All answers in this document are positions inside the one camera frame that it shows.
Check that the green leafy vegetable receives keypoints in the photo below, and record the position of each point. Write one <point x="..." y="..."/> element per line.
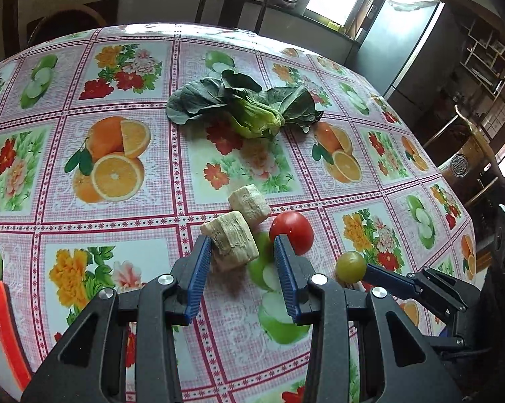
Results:
<point x="244" y="105"/>

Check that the wooden wall shelf unit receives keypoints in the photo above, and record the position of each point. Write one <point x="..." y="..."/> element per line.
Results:
<point x="483" y="58"/>

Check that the dark wooden chair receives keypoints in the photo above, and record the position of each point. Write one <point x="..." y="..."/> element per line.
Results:
<point x="231" y="0"/>

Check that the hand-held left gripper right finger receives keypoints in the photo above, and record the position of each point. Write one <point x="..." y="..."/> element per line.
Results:
<point x="286" y="281"/>

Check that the grey refrigerator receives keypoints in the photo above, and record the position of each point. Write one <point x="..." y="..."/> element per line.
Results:
<point x="399" y="50"/>

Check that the carved wooden armchair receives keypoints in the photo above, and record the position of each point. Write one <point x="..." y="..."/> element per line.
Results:
<point x="466" y="155"/>

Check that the cut sugarcane piece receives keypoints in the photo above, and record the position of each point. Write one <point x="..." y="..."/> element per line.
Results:
<point x="250" y="203"/>
<point x="231" y="235"/>

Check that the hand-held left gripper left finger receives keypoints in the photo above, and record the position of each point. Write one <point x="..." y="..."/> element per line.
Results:
<point x="197" y="277"/>

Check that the green tomato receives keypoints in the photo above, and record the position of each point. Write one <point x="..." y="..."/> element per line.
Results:
<point x="350" y="266"/>

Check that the round wicker chair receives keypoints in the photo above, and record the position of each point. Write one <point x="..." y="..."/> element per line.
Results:
<point x="63" y="25"/>

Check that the red rimmed white tray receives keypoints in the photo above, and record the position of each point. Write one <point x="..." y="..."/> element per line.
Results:
<point x="4" y="310"/>

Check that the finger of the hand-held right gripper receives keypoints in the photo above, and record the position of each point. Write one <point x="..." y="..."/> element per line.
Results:
<point x="386" y="279"/>

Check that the red tomato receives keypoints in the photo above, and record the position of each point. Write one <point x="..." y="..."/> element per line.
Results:
<point x="292" y="231"/>

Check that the fruit and flower printed tablecloth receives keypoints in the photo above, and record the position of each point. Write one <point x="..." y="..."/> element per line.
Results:
<point x="151" y="184"/>

